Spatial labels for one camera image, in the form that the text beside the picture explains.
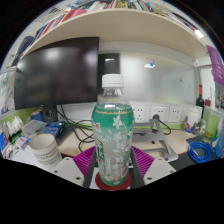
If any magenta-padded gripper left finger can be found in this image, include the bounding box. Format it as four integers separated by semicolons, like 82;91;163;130
52;145;101;190

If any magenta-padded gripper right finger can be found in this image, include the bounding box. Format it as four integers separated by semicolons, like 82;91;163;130
128;145;177;190

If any green-label clear drink bottle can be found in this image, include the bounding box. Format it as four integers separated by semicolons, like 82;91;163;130
91;73;136;187

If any white patterned ceramic mug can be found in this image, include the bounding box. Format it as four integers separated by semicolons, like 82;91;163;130
28;133;64;172

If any grey metal laptop stand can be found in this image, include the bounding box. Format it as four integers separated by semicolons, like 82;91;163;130
132;117;180;163

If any flat round red coaster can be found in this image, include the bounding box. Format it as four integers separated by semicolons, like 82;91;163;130
94;171;134;192

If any small blue electronics box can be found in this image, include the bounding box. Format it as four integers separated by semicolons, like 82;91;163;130
44;121;67;138

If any dark wine bottle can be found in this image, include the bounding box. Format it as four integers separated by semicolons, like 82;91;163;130
195;83;206;120

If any black computer monitor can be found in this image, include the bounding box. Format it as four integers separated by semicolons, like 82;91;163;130
13;36;101;111

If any purple hanging banner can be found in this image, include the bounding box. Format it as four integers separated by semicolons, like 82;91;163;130
205;44;224;88

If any dark bag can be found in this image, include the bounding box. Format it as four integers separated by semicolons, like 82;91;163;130
12;34;35;67

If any beige shelf with books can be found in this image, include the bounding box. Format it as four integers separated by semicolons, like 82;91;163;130
13;0;210;60

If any black cable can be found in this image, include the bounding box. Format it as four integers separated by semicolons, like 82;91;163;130
56;104;96;154

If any coiled blue cable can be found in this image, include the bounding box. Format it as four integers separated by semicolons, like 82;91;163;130
187;141;215;165

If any white wall socket strip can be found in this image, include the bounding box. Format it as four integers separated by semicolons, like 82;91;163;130
132;105;184;124

